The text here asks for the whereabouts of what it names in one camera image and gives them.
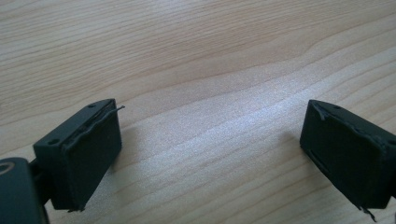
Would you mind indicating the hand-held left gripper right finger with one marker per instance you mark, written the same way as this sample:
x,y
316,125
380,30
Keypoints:
x,y
348,155

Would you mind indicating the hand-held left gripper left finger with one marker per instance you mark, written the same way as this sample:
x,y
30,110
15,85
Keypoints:
x,y
84,155

